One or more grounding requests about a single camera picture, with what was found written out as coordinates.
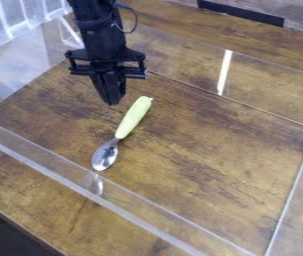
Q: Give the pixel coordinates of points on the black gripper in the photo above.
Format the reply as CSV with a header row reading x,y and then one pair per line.
x,y
106,56

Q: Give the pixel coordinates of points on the green handled metal spoon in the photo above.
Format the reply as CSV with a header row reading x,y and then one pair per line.
x,y
106,153

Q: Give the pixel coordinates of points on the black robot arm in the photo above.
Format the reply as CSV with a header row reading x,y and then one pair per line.
x,y
99,10

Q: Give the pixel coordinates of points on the black bar on table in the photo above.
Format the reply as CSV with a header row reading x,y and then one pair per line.
x,y
241,13

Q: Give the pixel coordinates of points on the clear acrylic tray enclosure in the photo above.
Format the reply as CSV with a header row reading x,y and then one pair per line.
x,y
208,180

